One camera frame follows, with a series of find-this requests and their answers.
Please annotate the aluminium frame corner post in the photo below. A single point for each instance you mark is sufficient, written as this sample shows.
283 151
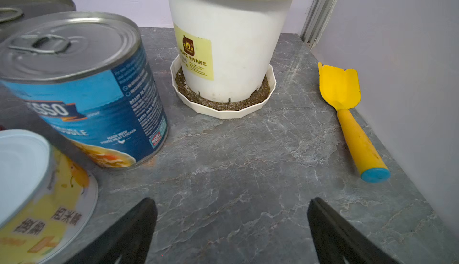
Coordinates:
316 21

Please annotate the blue Progresso soup can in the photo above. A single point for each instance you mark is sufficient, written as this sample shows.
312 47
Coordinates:
87 75

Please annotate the dark labelled tin can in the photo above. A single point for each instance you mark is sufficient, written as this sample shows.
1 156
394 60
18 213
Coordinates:
15 11

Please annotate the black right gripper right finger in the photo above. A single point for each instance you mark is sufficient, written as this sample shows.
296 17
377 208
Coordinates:
336 241

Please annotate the white pot saucer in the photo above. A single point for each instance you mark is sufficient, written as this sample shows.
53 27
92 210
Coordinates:
227 109

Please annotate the yellow corn can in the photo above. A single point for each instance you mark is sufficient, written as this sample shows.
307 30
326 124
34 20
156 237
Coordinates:
46 198

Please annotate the yellow toy shovel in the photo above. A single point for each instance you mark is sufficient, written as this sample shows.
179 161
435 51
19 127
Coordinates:
340 88

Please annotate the white plant pot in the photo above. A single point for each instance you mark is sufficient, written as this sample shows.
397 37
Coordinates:
226 45

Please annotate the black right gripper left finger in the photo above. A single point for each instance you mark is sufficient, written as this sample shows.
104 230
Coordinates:
126 242

